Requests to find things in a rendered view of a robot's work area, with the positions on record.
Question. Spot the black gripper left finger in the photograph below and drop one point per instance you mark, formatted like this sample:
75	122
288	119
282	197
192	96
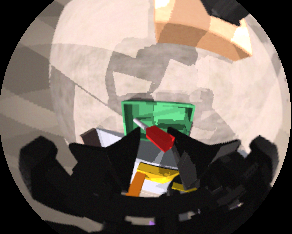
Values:
119	158

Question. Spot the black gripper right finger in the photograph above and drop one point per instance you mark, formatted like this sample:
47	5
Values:
193	158

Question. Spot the red-headed metal pin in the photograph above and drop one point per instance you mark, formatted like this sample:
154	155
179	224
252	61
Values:
156	135

